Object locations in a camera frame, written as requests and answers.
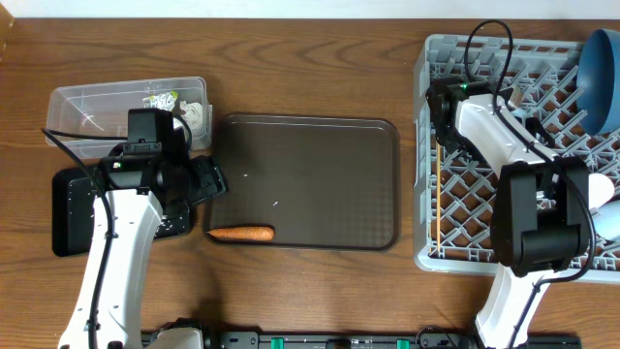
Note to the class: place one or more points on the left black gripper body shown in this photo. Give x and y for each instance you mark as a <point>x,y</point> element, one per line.
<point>205,181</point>

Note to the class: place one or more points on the orange carrot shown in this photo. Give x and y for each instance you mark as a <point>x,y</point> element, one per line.
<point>258,233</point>

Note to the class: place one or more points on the white napkin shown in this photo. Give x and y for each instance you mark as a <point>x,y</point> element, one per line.
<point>192,114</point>

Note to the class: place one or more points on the large blue plate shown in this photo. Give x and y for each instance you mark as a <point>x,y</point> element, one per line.
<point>598,78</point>

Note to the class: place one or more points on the yellow green snack wrapper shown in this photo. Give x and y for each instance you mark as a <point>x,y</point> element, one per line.
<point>163,101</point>

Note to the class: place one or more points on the pink plastic cup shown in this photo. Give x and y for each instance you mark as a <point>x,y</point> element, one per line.
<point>600,190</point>

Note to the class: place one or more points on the long wooden chopstick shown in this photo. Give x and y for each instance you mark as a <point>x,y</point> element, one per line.
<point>438,193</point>

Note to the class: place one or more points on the small light blue cup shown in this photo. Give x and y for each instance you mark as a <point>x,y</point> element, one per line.
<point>606,221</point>

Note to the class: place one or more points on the light blue bowl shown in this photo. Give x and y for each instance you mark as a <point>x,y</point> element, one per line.
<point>519,113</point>

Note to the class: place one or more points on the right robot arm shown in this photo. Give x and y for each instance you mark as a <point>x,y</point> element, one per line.
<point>540,218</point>

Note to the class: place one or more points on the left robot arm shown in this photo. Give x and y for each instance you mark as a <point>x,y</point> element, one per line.
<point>135,185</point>

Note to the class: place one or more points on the grey dishwasher rack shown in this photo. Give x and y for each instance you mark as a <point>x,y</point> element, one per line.
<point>545,72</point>

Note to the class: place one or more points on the dark brown serving tray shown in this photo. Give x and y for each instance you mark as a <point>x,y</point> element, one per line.
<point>318,182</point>

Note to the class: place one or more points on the clear plastic bin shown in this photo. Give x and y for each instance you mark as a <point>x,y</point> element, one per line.
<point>93,117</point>

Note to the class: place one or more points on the black plastic bin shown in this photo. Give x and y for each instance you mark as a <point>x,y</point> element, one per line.
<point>73,196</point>

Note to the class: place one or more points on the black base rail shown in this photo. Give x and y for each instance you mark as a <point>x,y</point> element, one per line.
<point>427,338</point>

